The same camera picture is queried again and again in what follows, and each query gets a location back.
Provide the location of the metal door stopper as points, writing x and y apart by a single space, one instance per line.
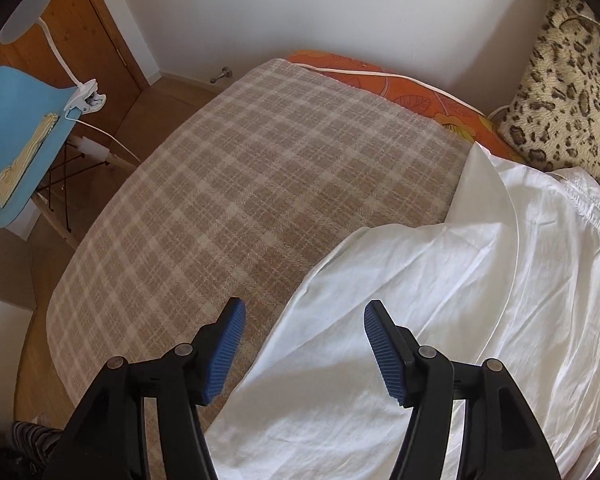
221 75

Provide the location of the cream knitted cloth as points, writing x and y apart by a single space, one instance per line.
30 155

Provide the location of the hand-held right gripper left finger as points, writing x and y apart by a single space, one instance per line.
225 355

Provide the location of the beige plaid blanket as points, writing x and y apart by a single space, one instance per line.
230 185

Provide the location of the white clip lamp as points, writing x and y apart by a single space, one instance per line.
25 10

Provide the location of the wooden door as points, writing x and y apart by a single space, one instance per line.
95 20

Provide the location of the leopard print pillow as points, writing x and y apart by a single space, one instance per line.
570 85

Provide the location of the blue chair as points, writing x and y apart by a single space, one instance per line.
15 110

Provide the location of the orange floral bed sheet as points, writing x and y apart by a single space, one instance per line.
420 102

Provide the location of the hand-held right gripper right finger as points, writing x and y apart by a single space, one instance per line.
386 355

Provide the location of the striped cloth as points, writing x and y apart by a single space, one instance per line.
32 447

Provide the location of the white shirt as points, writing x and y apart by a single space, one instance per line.
430 270

